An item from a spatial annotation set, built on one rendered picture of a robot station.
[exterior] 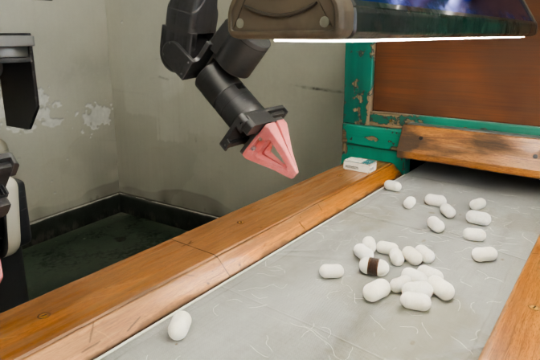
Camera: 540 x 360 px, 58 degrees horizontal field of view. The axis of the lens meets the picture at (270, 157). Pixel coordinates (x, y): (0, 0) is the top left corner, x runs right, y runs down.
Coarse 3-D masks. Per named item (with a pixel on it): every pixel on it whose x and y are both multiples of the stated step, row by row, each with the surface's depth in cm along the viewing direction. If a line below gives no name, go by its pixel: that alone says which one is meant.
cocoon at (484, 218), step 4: (468, 212) 80; (472, 212) 79; (476, 212) 79; (480, 212) 79; (484, 212) 79; (468, 216) 79; (472, 216) 79; (476, 216) 78; (480, 216) 78; (484, 216) 78; (488, 216) 78; (468, 220) 79; (472, 220) 79; (476, 220) 79; (480, 220) 78; (484, 220) 78; (488, 220) 78; (480, 224) 79; (484, 224) 78; (488, 224) 78
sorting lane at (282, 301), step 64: (384, 192) 96; (448, 192) 96; (320, 256) 68; (384, 256) 68; (448, 256) 68; (512, 256) 68; (192, 320) 53; (256, 320) 53; (320, 320) 53; (384, 320) 53; (448, 320) 53
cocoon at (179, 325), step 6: (180, 312) 51; (186, 312) 51; (174, 318) 50; (180, 318) 50; (186, 318) 50; (174, 324) 49; (180, 324) 49; (186, 324) 49; (168, 330) 49; (174, 330) 48; (180, 330) 48; (186, 330) 49; (174, 336) 48; (180, 336) 48
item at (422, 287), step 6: (408, 282) 57; (414, 282) 57; (420, 282) 57; (426, 282) 57; (402, 288) 57; (408, 288) 56; (414, 288) 56; (420, 288) 56; (426, 288) 56; (432, 288) 56; (426, 294) 56
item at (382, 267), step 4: (360, 260) 63; (364, 260) 62; (380, 260) 62; (384, 260) 62; (360, 264) 63; (364, 264) 62; (380, 264) 61; (384, 264) 61; (360, 268) 63; (364, 268) 62; (380, 268) 61; (384, 268) 61; (388, 268) 62; (364, 272) 63; (380, 272) 61; (384, 272) 61
